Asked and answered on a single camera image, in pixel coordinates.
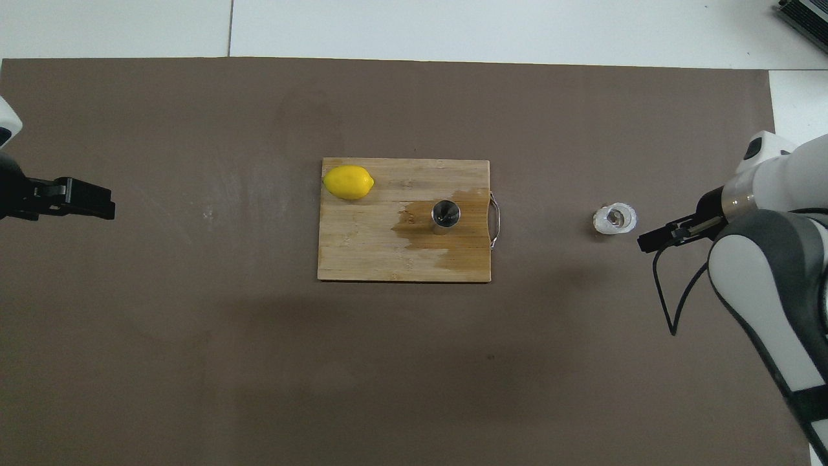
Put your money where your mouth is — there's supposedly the yellow lemon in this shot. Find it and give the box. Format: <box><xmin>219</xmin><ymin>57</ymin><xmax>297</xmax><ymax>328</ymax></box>
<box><xmin>322</xmin><ymin>165</ymin><xmax>376</xmax><ymax>201</ymax></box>

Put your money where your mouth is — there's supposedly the brown paper table mat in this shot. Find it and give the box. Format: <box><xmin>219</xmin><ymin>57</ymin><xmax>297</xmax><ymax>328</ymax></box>
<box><xmin>0</xmin><ymin>57</ymin><xmax>812</xmax><ymax>466</ymax></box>

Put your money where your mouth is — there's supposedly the grey ribbed metal device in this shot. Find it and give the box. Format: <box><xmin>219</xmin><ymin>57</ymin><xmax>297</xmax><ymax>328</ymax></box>
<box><xmin>775</xmin><ymin>0</ymin><xmax>828</xmax><ymax>54</ymax></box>

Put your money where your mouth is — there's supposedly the clear faceted glass cup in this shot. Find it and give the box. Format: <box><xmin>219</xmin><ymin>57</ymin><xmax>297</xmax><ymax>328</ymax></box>
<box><xmin>593</xmin><ymin>202</ymin><xmax>638</xmax><ymax>235</ymax></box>

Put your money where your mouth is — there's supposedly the steel double jigger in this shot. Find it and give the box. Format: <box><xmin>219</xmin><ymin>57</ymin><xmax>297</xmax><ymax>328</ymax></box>
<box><xmin>431</xmin><ymin>199</ymin><xmax>461</xmax><ymax>235</ymax></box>

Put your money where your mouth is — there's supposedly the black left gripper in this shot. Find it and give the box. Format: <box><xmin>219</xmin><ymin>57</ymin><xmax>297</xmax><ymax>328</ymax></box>
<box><xmin>0</xmin><ymin>150</ymin><xmax>116</xmax><ymax>221</ymax></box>

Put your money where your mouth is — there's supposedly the wooden cutting board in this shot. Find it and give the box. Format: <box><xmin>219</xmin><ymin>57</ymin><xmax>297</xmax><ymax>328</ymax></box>
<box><xmin>317</xmin><ymin>157</ymin><xmax>502</xmax><ymax>283</ymax></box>

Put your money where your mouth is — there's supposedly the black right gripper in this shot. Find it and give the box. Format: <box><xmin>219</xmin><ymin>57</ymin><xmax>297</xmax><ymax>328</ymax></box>
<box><xmin>637</xmin><ymin>186</ymin><xmax>728</xmax><ymax>254</ymax></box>

